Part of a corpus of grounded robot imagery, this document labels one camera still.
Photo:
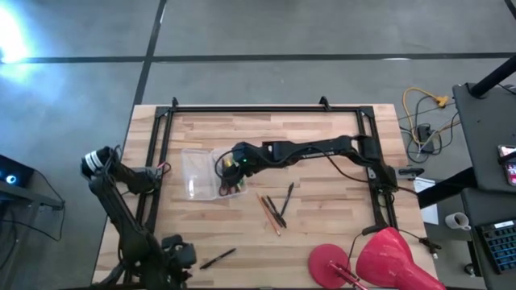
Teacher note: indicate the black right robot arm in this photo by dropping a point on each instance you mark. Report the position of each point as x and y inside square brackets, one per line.
[318, 149]

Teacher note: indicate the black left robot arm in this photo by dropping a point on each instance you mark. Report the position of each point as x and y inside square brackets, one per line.
[121, 217]

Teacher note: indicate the smartphone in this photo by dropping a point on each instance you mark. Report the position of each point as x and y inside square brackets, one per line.
[510, 169]

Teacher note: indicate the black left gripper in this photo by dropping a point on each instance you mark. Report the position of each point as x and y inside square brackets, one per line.
[181, 253]

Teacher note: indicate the white paper sheet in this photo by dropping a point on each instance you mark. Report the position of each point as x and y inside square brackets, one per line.
[429, 211]

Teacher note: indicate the red desk lamp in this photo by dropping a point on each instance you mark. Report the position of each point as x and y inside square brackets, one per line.
[387, 258]

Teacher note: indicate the black power adapter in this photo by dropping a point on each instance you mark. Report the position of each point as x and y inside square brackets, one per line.
[425, 135]

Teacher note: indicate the backlit keyboard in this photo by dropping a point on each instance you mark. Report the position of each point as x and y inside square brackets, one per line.
[500, 245]

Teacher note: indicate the clear plastic box lid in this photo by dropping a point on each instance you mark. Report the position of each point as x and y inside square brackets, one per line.
[197, 173]

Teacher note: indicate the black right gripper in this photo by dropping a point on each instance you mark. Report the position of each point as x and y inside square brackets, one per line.
[248, 159]

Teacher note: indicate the dark grey desk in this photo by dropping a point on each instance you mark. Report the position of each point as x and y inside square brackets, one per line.
[483, 133]
[483, 209]

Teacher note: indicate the black pole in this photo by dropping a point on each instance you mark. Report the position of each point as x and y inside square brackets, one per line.
[493, 76]

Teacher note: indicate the orange pencil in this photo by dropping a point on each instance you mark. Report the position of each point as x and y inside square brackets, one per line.
[268, 213]

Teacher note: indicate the white mug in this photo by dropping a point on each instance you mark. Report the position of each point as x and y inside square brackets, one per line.
[456, 220]

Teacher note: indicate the grey side stand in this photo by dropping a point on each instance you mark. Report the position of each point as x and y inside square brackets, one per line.
[40, 199]

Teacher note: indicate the green marker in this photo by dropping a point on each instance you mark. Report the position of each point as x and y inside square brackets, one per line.
[241, 186]

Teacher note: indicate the black metal table frame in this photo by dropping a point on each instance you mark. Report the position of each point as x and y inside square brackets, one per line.
[262, 109]

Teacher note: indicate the black device with blue light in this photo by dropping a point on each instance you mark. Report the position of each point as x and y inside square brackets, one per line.
[20, 171]

